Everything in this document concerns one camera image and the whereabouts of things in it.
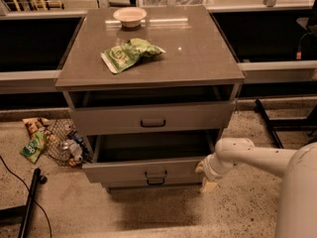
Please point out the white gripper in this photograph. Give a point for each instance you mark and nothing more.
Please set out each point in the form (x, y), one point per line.
(210, 170)

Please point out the grey drawer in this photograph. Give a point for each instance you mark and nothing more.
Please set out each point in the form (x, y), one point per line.
(149, 155)
(152, 118)
(153, 182)

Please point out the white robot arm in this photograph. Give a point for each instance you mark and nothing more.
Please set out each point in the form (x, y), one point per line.
(297, 208)

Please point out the grey drawer cabinet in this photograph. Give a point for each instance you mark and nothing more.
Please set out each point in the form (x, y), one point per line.
(197, 65)

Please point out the grey top drawer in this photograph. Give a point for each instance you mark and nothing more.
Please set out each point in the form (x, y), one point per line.
(152, 118)

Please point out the grey bottom drawer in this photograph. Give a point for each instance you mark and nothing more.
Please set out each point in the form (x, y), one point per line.
(153, 182)

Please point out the black stand leg right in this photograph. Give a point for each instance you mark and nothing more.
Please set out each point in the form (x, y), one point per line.
(296, 124)

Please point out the black stand leg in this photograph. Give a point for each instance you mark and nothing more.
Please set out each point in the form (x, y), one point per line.
(296, 124)
(22, 214)

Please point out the plastic bottle in basket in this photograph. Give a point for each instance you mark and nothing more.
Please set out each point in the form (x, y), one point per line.
(74, 149)

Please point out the green chip bag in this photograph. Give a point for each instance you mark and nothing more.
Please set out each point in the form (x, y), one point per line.
(122, 57)

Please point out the green snack bag on floor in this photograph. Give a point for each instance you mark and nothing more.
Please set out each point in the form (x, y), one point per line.
(34, 147)

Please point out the brown snack bag on floor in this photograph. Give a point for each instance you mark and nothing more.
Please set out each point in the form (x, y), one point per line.
(37, 124)

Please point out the white bowl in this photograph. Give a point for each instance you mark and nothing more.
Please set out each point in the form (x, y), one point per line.
(130, 17)

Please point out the black stand leg left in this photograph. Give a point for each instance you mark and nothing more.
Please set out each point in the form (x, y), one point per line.
(22, 214)

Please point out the wire mesh basket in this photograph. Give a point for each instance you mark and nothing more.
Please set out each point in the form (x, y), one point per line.
(59, 131)

